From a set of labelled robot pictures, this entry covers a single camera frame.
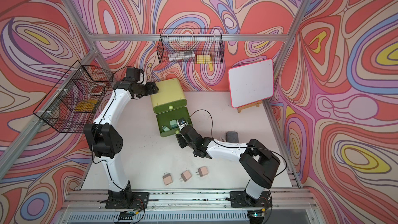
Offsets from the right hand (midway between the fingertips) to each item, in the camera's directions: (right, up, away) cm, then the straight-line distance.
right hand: (181, 137), depth 86 cm
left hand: (-17, +27, +5) cm, 33 cm away
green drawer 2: (-8, +9, +5) cm, 13 cm away
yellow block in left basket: (-44, +18, -14) cm, 49 cm away
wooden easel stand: (+51, +19, +22) cm, 59 cm away
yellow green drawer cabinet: (-7, +21, +1) cm, 22 cm away
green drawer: (-7, +17, 0) cm, 18 cm away
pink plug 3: (+12, -17, -5) cm, 21 cm away
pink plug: (-6, -20, -7) cm, 22 cm away
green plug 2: (-6, +7, +5) cm, 11 cm away
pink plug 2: (+3, -19, -6) cm, 20 cm away
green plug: (-10, +4, +2) cm, 11 cm away
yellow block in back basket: (+13, +46, +6) cm, 48 cm away
